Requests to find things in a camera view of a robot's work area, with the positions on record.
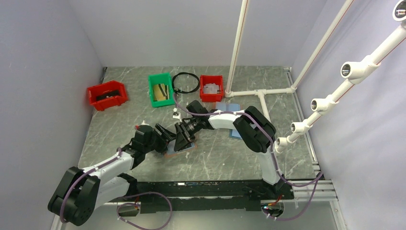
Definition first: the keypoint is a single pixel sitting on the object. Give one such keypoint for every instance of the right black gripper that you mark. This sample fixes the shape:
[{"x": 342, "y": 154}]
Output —
[{"x": 183, "y": 138}]

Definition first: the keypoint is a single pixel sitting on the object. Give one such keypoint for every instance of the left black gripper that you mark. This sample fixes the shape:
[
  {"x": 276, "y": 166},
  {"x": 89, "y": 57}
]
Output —
[{"x": 165, "y": 136}]

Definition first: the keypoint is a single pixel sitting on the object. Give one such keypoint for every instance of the brown card holder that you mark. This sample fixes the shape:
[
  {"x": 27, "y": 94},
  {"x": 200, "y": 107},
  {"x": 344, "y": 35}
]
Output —
[
  {"x": 171, "y": 152},
  {"x": 233, "y": 107}
]

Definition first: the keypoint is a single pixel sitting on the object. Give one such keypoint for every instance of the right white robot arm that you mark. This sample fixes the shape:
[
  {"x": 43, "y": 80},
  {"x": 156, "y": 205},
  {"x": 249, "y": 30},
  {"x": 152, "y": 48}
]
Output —
[{"x": 257, "y": 132}]

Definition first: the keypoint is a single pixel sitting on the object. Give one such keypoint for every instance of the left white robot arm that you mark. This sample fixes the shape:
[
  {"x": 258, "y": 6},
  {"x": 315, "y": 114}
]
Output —
[{"x": 81, "y": 191}]

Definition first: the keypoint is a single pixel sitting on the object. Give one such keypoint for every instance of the gold card in green bin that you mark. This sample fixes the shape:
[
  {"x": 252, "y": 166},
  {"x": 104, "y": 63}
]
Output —
[{"x": 160, "y": 92}]

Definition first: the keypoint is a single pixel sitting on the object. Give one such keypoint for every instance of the blue card holder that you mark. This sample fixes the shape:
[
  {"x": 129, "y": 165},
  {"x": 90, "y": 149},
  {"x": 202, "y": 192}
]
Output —
[{"x": 234, "y": 134}]

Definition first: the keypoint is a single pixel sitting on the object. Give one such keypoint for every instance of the white cards in red bin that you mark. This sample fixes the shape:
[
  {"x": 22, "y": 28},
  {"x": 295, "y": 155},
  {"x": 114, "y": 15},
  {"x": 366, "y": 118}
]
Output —
[{"x": 211, "y": 88}]

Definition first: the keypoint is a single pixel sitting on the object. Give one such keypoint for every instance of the green bin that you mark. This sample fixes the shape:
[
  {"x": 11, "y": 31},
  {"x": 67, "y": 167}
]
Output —
[{"x": 164, "y": 78}]

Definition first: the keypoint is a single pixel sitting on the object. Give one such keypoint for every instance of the right red bin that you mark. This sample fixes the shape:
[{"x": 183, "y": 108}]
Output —
[{"x": 211, "y": 98}]

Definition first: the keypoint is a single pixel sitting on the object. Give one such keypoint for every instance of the red bin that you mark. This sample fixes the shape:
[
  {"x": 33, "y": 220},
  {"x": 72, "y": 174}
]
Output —
[
  {"x": 211, "y": 98},
  {"x": 106, "y": 95}
]

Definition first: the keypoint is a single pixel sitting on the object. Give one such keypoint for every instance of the black base bar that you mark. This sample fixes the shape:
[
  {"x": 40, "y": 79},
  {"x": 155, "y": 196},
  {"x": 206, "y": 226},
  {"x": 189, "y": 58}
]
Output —
[{"x": 248, "y": 195}]

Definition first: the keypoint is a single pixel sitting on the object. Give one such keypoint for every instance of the left red bin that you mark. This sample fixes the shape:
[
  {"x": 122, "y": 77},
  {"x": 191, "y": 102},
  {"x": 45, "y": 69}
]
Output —
[{"x": 106, "y": 95}]

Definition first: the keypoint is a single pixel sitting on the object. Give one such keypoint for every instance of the aluminium rail frame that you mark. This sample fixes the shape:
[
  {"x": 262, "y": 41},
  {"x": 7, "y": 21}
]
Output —
[{"x": 304, "y": 192}]

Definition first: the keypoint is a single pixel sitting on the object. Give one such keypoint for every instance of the white pvc pipe frame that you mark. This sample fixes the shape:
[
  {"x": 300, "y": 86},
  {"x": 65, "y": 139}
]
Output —
[{"x": 315, "y": 38}]

